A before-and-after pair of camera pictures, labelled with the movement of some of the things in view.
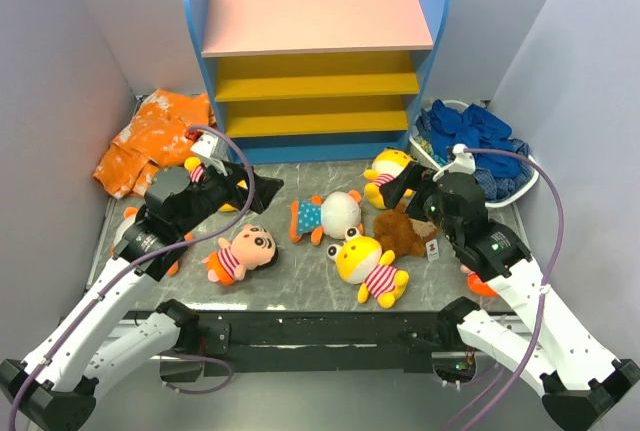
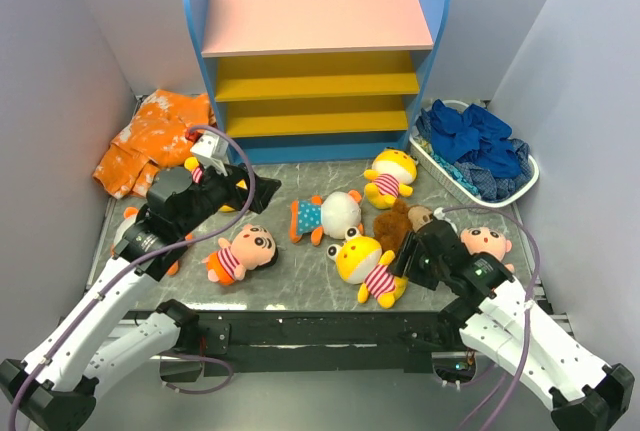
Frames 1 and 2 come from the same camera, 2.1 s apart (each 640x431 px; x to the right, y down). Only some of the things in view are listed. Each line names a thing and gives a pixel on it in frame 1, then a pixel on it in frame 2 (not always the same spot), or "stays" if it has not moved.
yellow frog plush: (198, 174) stays
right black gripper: (392, 191) -> (413, 275)
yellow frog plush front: (359, 260) stays
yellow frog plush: (385, 165) stays
